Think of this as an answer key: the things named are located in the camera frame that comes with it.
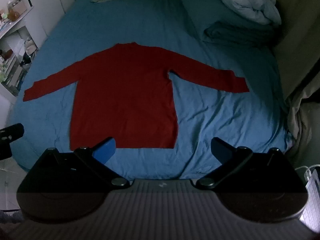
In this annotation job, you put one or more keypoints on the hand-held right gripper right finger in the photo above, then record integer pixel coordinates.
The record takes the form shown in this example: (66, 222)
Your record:
(220, 151)

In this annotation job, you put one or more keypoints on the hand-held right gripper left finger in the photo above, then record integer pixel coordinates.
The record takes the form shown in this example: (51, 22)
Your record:
(107, 150)

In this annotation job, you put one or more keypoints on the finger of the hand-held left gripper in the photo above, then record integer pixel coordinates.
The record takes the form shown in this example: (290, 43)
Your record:
(12, 131)

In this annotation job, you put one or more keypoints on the red long-sleeved sweater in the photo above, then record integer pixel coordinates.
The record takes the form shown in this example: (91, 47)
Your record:
(125, 92)

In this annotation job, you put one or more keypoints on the blue bed sheet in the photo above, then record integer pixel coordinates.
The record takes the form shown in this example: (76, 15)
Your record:
(220, 120)

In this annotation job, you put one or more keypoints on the white shelf unit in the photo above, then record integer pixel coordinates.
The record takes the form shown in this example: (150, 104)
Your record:
(15, 45)

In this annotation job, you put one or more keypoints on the white grid panel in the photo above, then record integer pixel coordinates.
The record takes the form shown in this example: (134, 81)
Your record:
(312, 200)

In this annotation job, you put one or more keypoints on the amber glass jar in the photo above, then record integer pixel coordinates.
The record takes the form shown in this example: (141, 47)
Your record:
(13, 15)

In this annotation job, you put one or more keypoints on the folded blue blanket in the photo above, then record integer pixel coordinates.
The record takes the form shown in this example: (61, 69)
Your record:
(237, 33)

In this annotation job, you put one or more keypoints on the beige curtain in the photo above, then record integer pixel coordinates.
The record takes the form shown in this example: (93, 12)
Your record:
(297, 55)

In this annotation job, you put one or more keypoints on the cardboard box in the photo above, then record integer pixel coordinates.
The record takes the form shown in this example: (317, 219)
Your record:
(20, 5)

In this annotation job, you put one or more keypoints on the blue pillow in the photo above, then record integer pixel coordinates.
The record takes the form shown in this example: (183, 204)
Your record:
(200, 7)

